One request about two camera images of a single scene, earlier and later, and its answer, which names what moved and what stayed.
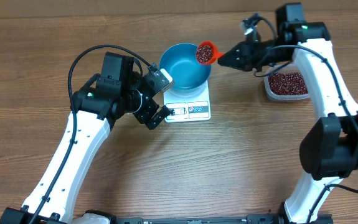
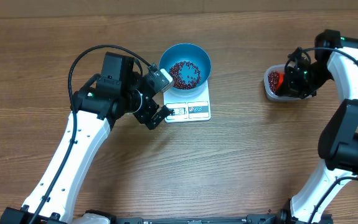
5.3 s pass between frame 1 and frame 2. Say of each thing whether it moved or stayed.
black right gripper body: moved
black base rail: stayed
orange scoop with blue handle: moved
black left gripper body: stayed
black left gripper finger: stayed
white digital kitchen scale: stayed
